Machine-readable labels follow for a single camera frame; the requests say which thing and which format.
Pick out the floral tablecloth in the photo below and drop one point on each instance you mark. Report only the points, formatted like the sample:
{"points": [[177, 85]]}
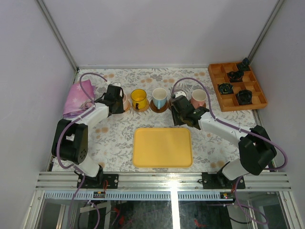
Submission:
{"points": [[111, 140]]}

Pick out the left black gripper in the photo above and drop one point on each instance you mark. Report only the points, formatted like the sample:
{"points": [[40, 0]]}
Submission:
{"points": [[118, 102]]}

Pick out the black part compartment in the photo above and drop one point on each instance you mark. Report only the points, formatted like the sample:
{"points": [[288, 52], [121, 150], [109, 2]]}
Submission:
{"points": [[235, 77], [244, 97], [244, 65]]}

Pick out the white mug blue handle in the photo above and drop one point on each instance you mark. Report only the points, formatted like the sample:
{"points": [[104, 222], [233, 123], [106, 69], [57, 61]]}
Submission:
{"points": [[159, 97]]}

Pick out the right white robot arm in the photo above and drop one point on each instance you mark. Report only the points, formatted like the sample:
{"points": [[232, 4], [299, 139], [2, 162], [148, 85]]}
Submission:
{"points": [[255, 148]]}

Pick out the yellow plastic tray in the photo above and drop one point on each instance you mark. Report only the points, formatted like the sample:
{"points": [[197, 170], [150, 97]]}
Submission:
{"points": [[162, 148]]}

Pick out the pink folded cloth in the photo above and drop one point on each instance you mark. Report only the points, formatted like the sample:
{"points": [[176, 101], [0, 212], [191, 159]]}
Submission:
{"points": [[77, 102]]}

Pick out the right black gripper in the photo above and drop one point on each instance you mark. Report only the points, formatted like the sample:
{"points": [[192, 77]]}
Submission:
{"points": [[177, 122]]}

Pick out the woven rattan coaster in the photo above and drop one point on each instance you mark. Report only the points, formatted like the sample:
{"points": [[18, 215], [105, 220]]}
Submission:
{"points": [[147, 105], [127, 108]]}

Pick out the cream mug pink outside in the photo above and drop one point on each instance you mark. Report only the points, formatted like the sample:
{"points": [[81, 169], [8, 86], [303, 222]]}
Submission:
{"points": [[198, 96]]}

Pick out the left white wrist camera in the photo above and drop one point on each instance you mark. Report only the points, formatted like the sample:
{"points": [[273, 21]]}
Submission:
{"points": [[118, 84]]}

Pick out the purple mug black handle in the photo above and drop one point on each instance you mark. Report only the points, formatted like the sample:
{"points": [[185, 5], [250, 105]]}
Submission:
{"points": [[172, 96]]}

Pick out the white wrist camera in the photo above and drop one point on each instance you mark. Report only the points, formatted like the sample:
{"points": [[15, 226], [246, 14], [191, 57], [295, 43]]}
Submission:
{"points": [[118, 84], [179, 92]]}

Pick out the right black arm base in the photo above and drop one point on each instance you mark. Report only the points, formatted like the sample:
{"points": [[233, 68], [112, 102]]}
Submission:
{"points": [[218, 181]]}

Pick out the pink mug white handle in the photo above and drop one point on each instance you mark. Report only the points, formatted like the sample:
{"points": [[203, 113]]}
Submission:
{"points": [[125, 101]]}

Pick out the black part lower compartment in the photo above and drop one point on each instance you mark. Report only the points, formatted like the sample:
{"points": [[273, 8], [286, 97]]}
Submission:
{"points": [[244, 97]]}

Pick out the black part with yellow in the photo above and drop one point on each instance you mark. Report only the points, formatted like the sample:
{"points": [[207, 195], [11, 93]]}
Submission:
{"points": [[225, 88]]}

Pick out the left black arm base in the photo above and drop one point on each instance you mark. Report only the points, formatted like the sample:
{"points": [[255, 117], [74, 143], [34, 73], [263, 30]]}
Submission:
{"points": [[104, 180]]}

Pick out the amber glass cup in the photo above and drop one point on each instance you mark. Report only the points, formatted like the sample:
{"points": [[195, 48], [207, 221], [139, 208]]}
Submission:
{"points": [[139, 97]]}

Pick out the orange compartment tray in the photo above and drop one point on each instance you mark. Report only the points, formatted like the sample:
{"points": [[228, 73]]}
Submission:
{"points": [[228, 102]]}

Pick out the black part top compartment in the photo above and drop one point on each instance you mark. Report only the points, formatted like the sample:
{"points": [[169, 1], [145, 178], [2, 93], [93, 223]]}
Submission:
{"points": [[244, 65]]}

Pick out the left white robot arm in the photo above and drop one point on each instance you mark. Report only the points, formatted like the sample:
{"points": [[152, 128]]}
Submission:
{"points": [[70, 145]]}

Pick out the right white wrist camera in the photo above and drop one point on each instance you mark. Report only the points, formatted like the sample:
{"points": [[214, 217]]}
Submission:
{"points": [[179, 92]]}

